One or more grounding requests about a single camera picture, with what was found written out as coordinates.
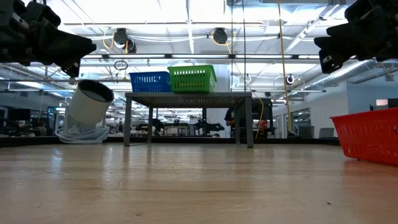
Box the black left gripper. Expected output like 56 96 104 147
0 0 98 78

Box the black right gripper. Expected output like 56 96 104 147
313 0 398 75

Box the blue plastic basket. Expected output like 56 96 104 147
128 70 173 93

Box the red plastic basket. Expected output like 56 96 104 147
329 106 398 167

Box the person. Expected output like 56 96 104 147
224 107 237 128

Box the metal table in background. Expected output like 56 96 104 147
123 91 254 149

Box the green plastic basket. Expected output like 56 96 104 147
167 64 218 93

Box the black hanging cable loop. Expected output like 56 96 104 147
113 59 129 71

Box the yellow hanging cord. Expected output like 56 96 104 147
276 0 300 139

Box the white coiled lamp cable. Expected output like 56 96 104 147
55 123 111 144

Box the yellow reel cord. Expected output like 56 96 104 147
210 30 265 140

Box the black aluminium rig frame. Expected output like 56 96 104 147
0 135 341 147

